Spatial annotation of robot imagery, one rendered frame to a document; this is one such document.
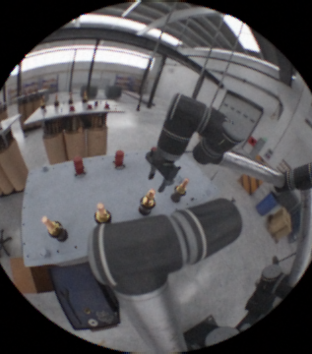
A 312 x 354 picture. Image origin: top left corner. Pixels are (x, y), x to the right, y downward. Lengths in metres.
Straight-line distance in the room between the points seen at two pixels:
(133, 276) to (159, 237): 0.09
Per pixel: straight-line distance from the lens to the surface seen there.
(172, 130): 0.37
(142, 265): 0.23
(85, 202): 0.80
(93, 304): 1.23
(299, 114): 5.50
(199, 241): 0.25
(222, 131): 0.38
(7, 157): 2.67
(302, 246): 1.04
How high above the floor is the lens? 2.03
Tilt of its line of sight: 42 degrees down
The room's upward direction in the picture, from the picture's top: 21 degrees clockwise
